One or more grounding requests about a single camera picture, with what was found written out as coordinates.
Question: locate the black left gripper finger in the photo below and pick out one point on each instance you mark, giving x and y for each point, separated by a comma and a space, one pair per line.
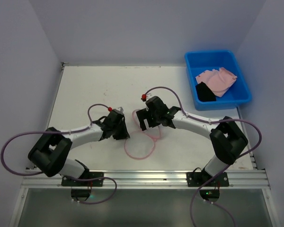
107, 133
122, 133

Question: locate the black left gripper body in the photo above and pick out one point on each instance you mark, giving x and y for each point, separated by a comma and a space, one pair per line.
119, 127

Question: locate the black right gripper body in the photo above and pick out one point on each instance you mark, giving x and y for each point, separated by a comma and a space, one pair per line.
144, 116

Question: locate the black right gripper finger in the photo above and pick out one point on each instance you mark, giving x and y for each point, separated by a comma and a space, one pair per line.
143, 116
154, 121

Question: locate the white pink mesh laundry bag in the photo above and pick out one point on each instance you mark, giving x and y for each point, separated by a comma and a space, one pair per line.
141, 144

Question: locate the black garment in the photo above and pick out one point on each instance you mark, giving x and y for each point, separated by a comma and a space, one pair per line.
204, 93

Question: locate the pink bra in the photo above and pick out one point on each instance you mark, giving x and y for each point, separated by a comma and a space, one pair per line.
219, 81

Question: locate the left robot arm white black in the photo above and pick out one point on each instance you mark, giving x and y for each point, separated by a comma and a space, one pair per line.
50, 153

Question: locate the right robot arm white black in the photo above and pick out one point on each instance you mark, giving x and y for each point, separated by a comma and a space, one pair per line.
227, 139

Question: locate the blue plastic bin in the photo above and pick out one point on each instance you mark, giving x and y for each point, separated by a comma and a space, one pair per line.
199, 61

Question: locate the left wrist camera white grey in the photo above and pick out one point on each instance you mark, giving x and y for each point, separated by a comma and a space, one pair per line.
118, 110

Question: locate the wrist camera white grey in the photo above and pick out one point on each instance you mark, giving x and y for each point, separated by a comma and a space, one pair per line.
118, 110
146, 98

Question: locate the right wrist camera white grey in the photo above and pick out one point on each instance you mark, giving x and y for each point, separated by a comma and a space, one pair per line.
146, 98

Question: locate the aluminium mounting rail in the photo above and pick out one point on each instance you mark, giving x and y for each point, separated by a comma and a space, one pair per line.
231, 179

